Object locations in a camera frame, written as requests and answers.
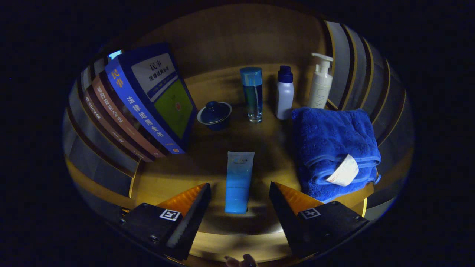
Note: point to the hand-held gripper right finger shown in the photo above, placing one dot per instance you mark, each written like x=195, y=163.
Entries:
x=287, y=222

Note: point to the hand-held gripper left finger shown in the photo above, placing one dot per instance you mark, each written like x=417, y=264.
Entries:
x=191, y=222

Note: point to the blue cosmetic tube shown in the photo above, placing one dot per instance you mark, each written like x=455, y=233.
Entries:
x=239, y=181

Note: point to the wooden countertop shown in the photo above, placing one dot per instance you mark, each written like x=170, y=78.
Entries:
x=207, y=163

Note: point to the wooden cabinet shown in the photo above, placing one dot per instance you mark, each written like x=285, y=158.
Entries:
x=230, y=40

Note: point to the blue folded towel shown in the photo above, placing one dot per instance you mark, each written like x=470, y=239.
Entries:
x=330, y=141

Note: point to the blue lidded teacup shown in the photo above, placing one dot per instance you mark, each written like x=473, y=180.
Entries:
x=214, y=114

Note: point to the reddish brown book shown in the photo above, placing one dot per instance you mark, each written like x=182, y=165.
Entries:
x=122, y=122

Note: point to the white bottle with blue cap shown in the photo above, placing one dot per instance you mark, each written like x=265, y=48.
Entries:
x=285, y=96

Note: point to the dark brown book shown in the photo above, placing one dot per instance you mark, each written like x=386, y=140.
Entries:
x=107, y=128

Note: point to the thick blue book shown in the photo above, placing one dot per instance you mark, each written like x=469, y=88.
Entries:
x=159, y=96

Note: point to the teal glass bottle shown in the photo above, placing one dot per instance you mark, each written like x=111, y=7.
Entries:
x=252, y=92

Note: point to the white pump bottle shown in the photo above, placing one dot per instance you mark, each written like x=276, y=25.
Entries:
x=320, y=87

